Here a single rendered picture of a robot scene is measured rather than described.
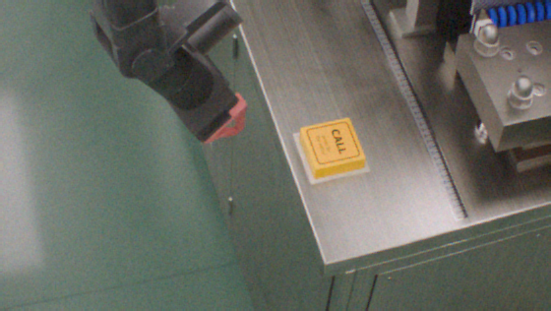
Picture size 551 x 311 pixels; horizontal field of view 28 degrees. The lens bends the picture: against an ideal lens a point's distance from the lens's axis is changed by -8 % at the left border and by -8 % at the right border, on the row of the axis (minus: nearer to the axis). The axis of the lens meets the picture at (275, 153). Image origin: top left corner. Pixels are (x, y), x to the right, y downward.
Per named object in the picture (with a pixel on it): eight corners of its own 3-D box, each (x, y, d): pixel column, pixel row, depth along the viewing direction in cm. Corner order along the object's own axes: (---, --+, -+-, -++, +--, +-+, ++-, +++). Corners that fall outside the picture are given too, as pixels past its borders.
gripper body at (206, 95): (196, 44, 136) (169, 22, 129) (242, 102, 131) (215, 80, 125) (155, 82, 137) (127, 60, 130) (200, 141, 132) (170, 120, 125)
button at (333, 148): (298, 138, 157) (299, 126, 155) (347, 127, 158) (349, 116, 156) (314, 180, 153) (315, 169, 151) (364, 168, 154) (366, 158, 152)
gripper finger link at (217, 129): (239, 84, 142) (207, 57, 133) (272, 124, 138) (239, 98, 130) (197, 121, 142) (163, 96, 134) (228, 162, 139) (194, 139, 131)
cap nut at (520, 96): (503, 91, 147) (509, 70, 143) (525, 87, 147) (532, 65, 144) (513, 112, 145) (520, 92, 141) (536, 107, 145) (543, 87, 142)
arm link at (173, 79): (115, 53, 124) (139, 87, 121) (161, 10, 123) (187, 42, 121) (143, 74, 130) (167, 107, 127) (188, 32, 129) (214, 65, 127)
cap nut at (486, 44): (469, 38, 152) (474, 18, 148) (492, 34, 152) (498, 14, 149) (479, 59, 150) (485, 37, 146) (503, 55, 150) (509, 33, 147)
